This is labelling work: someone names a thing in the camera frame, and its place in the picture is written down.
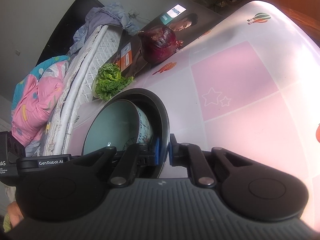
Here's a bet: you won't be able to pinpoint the dark printed flat box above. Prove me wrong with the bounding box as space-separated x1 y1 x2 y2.
92 0 225 100

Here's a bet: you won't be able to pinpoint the pink quilt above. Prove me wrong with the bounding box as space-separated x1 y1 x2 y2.
11 56 69 157

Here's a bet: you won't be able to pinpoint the green bok choy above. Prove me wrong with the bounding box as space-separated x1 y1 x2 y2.
92 63 134 101

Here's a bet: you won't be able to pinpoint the medium steel bowl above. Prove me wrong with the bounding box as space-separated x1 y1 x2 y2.
93 88 169 178

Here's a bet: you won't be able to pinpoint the black headboard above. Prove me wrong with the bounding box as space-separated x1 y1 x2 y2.
37 0 104 64

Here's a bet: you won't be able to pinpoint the red onion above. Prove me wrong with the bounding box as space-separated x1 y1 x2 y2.
138 25 183 64

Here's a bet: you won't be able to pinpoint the white mattress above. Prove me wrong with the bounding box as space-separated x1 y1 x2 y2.
35 25 123 156

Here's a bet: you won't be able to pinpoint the teal ceramic bowl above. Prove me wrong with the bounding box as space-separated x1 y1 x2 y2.
82 100 153 155

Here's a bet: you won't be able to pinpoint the pink balloon tablecloth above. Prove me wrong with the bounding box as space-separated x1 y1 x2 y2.
67 0 320 230

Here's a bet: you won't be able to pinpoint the person's left hand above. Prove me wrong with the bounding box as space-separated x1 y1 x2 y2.
7 201 24 228

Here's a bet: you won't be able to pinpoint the blue-grey crumpled clothes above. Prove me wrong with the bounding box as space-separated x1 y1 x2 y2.
69 2 140 56

